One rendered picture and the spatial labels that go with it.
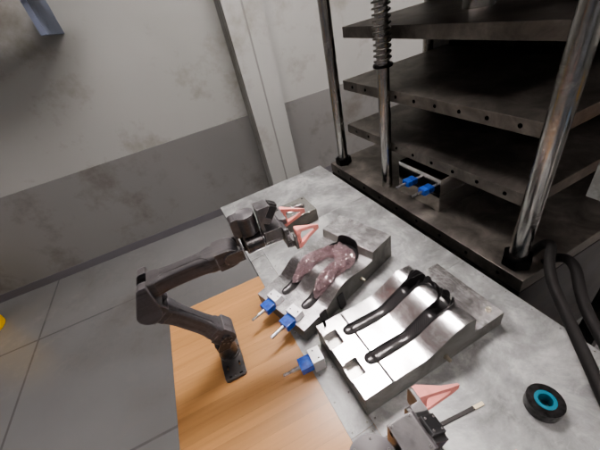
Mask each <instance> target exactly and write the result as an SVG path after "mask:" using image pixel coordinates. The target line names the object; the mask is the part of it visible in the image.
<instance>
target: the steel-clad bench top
mask: <svg viewBox="0 0 600 450"><path fill-rule="evenodd" d="M302 196H303V197H304V198H305V199H306V200H307V201H308V202H309V203H311V204H312V205H313V206H314V207H315V208H316V210H317V214H318V218H319V219H318V220H317V221H314V222H312V223H310V224H318V225H319V228H318V229H317V230H316V231H315V232H314V233H313V234H312V235H311V236H310V238H309V239H308V240H307V242H306V243H305V244H304V246H303V247H302V248H299V249H297V248H296V246H293V247H291V248H288V246H287V245H286V243H285V242H284V240H282V241H279V242H278V243H276V244H273V245H271V246H266V247H265V248H263V249H261V250H259V251H256V252H254V253H252V254H249V253H248V252H247V251H245V252H246V254H247V256H248V258H249V260H250V261H251V263H252V265H253V266H254V268H255V270H256V272H257V274H258V275H259V277H260V279H261V281H262V283H263V284H264V286H265V287H267V286H268V285H269V284H270V283H272V281H273V280H275V279H276V278H277V277H278V275H280V274H281V272H283V270H284V269H285V267H286V266H287V264H288V262H289V260H290V259H291V258H292V256H293V255H294V254H295V253H297V252H298V251H300V250H302V249H304V248H306V247H308V246H310V245H312V244H314V243H315V242H317V241H318V240H319V239H321V238H322V237H323V229H324V228H325V227H326V226H327V225H329V224H330V223H331V222H332V221H334V220H335V219H336V218H337V217H338V216H339V215H342V216H345V217H347V218H349V219H351V220H354V221H358V222H360V223H362V224H364V225H367V226H369V227H372V228H374V229H377V230H380V231H382V232H385V233H387V234H389V235H391V256H390V257H389V258H388V259H387V260H386V261H385V262H384V263H383V264H382V265H381V266H380V267H379V268H378V269H377V270H376V271H375V272H374V273H373V274H372V275H371V276H370V277H369V278H368V279H367V280H366V281H365V282H364V283H363V284H362V285H361V286H360V287H359V288H358V289H357V290H356V291H355V292H354V293H353V294H352V295H351V296H350V297H349V298H348V299H347V300H346V306H345V307H344V308H343V309H342V310H340V307H339V308H338V309H337V310H336V312H335V313H334V314H333V315H332V316H331V317H330V318H332V317H333V316H335V315H337V314H339V313H342V312H343V311H345V310H347V309H349V308H351V307H353V306H355V305H356V304H359V303H360V302H362V301H364V300H366V299H367V298H369V297H370V296H372V295H373V294H374V293H375V292H376V291H377V290H378V289H379V288H380V287H381V286H382V285H383V284H384V283H385V282H386V281H387V280H388V279H389V278H390V277H391V276H392V275H393V274H394V273H395V272H397V271H399V270H400V269H402V268H403V267H405V266H408V265H410V266H411V267H413V268H414V269H415V270H418V271H425V270H426V269H428V268H429V267H431V266H432V265H434V264H436V263H437V264H438V265H440V266H441V267H442V268H444V269H445V270H447V271H448V272H450V273H451V274H452V275H454V276H455V277H456V278H458V279H459V280H460V281H461V282H463V283H464V284H466V285H467V286H468V287H470V288H471V289H473V290H474V291H476V292H477V293H478V294H480V295H481V296H483V297H484V298H485V299H487V300H488V301H489V302H490V303H491V304H493V305H494V306H496V307H497V308H499V309H500V310H501V311H503V312H504V316H503V319H502V321H501V324H500V325H498V326H497V327H496V328H494V329H492V330H491V331H489V332H488V333H487V334H486V335H484V336H483V337H481V338H480V339H478V340H477V341H475V342H474V343H472V344H471V345H469V346H468V347H466V348H465V349H463V350H462V351H461V352H460V353H458V354H456V355H455V356H453V357H452V358H451V359H452V361H451V362H448V361H446V362H444V363H443V364H441V365H440V366H438V367H437V368H436V369H435V370H433V371H432V372H430V373H429V374H427V375H426V376H424V377H423V378H421V379H420V380H418V381H417V382H415V383H414V384H412V386H413V385H431V386H443V385H449V384H454V383H458V384H459V385H460V386H459V389H457V390H456V391H455V392H454V393H453V394H452V395H450V396H449V397H448V398H446V399H445V400H443V401H442V402H441V403H439V404H437V405H436V406H434V407H433V408H432V409H430V410H429V412H430V413H434V415H435V416H436V417H437V419H438V420H439V422H441V421H444V420H446V419H448V418H450V417H452V416H453V415H455V414H457V413H459V412H461V411H463V410H465V409H467V408H469V407H471V406H473V405H475V404H477V403H479V402H481V401H482V402H483V404H484V405H483V406H481V407H480V408H478V409H476V410H474V411H472V412H469V413H467V414H466V415H464V416H463V417H461V418H459V419H457V420H455V421H452V422H450V423H448V424H446V425H445V426H443V427H444V428H445V430H446V436H447V437H448V439H449V440H448V441H447V442H446V443H445V444H444V445H443V447H444V449H445V450H515V449H517V450H600V406H599V404H598V402H597V400H596V397H595V394H594V392H593V390H592V388H591V386H590V384H589V382H588V378H587V376H586V374H585V372H584V370H583V368H582V366H581V363H580V361H579V358H578V356H577V354H576V352H575V349H574V347H573V345H572V343H571V340H570V338H569V336H568V333H567V331H566V329H565V327H563V326H562V325H560V324H559V323H557V322H556V321H554V320H552V319H551V318H549V317H548V316H546V315H545V314H543V313H542V312H541V311H539V310H538V309H536V308H535V307H533V306H531V305H530V304H528V303H526V302H525V301H523V300H522V299H520V298H519V297H517V296H516V295H515V294H513V293H512V292H510V291H509V290H507V289H506V288H504V287H502V286H501V285H499V284H498V283H496V282H495V281H493V280H492V279H491V278H489V277H488V276H486V275H485V274H483V273H482V272H480V271H478V270H477V269H475V268H474V267H472V266H471V265H469V264H468V263H467V262H465V261H464V260H462V259H461V258H459V257H458V256H456V255H455V254H453V253H451V252H450V251H448V250H446V249H445V248H444V247H442V246H441V245H439V244H438V243H436V242H435V241H433V240H432V239H430V238H429V237H427V236H425V235H424V234H422V233H421V232H419V231H418V230H417V229H415V228H414V227H412V226H411V225H409V224H408V223H406V222H405V221H403V220H401V219H400V218H398V217H397V216H395V215H394V214H393V213H391V212H390V211H388V210H387V209H385V208H384V207H382V206H381V205H379V204H377V203H376V202H374V201H373V200H371V199H370V198H369V197H367V196H366V195H364V194H362V193H361V192H359V191H358V190H356V189H355V188H353V187H351V186H350V185H348V184H347V183H345V182H344V181H343V180H342V179H340V178H338V177H337V176H335V175H334V174H332V173H331V172H329V171H327V170H326V169H324V168H323V167H321V166H318V167H315V168H313V169H311V170H308V171H305V172H303V173H301V174H298V175H296V176H295V177H292V178H290V179H286V180H284V181H281V182H280V183H278V184H275V185H273V186H271V187H267V188H266V189H263V190H261V191H258V192H256V193H254V194H252V195H250V196H246V197H244V198H242V199H239V200H237V201H235V202H233V203H231V204H227V205H225V206H222V207H221V210H222V211H223V213H224V215H225V217H226V218H227V217H228V216H229V215H231V214H233V213H234V212H235V211H237V210H239V209H241V208H246V207H249V208H252V209H253V211H254V208H253V206H252V203H255V202H257V201H260V200H262V199H265V200H266V199H267V200H271V201H274V202H275V203H276V205H277V208H278V207H280V206H282V205H284V204H287V203H290V202H292V201H294V200H296V199H298V198H300V197H302ZM234 207H235V208H234ZM254 215H255V213H254ZM268 260H269V261H268ZM276 272H277V273H276ZM290 332H291V334H292V336H293V338H294V339H295V341H296V343H297V344H298V346H299V348H300V350H301V352H302V353H303V355H306V354H308V352H307V350H308V349H310V348H312V347H314V346H318V347H319V349H320V351H321V353H322V355H323V357H324V360H325V363H326V366H327V368H325V369H323V370H321V371H318V372H316V371H315V370H313V371H312V372H313V373H314V375H315V377H316V379H317V380H318V381H319V383H320V385H321V387H322V389H323V391H324V393H325V394H326V396H327V398H328V399H329V401H330V403H331V405H332V407H333V408H334V410H335V412H336V414H337V416H338V418H339V419H340V421H341V422H342V424H343V426H344V428H345V429H346V432H347V434H348V436H349V437H350V438H351V440H352V442H354V441H355V440H356V439H357V438H358V437H359V436H361V435H362V434H365V433H375V434H379V435H381V436H382V437H385V436H386V435H387V434H388V428H387V425H388V424H389V423H391V422H392V421H395V420H396V419H398V418H400V417H401V416H403V415H404V408H406V407H408V406H409V404H408V402H407V389H406V390H404V391H403V392H401V393H400V394H398V395H397V396H395V397H393V398H392V399H390V400H389V401H388V402H386V403H385V404H383V405H382V406H381V407H379V408H378V409H376V410H375V411H374V412H372V413H370V414H369V415H367V413H366V412H365V411H364V409H363V407H362V406H361V404H360V403H359V401H358V400H357V398H356V397H355V395H354V393H353V391H352V390H351V388H350V387H349V386H348V385H347V383H346V381H345V379H344V378H343V376H342V375H341V373H340V372H339V370H338V368H337V366H336V365H335V364H334V363H333V361H332V360H331V358H330V356H329V354H328V353H327V351H326V350H325V348H324V347H323V345H322V343H321V342H320V338H319V334H318V331H316V332H315V333H316V334H315V333H314V334H313V335H312V336H311V337H310V338H309V339H308V340H306V339H305V338H304V337H302V336H301V335H300V334H298V333H297V332H296V331H295V330H294V329H291V330H290ZM534 383H541V384H545V385H548V386H549V387H551V388H553V389H555V390H556V391H557V392H558V393H559V394H560V395H561V396H562V397H563V399H564V401H565V403H566V405H567V411H566V413H565V414H564V416H563V417H562V418H561V420H560V421H558V422H556V423H545V422H542V421H539V420H537V419H536V418H534V417H533V416H532V415H531V414H530V413H529V412H528V411H527V409H526V408H525V406H524V404H523V400H522V398H523V395H524V393H525V391H526V389H527V387H528V386H529V385H531V384H534ZM410 387H411V386H409V387H408V388H410ZM369 416H370V417H369ZM373 423H374V425H373ZM375 426H376V427H375Z"/></svg>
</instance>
